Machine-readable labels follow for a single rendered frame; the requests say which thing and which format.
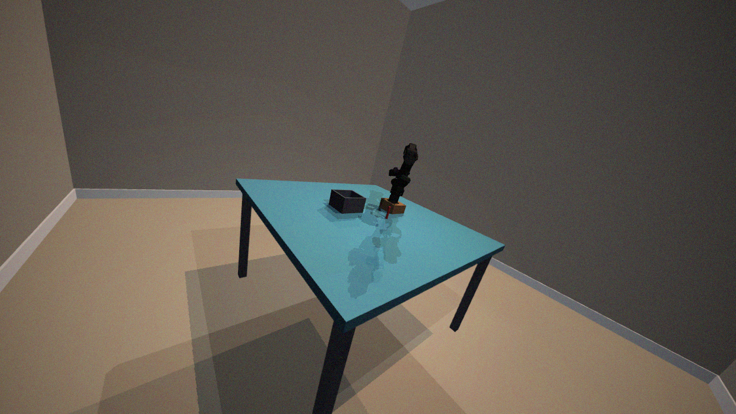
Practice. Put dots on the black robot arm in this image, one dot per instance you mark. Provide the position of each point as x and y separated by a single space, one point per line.
410 156

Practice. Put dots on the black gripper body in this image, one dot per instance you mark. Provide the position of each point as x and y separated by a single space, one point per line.
404 176

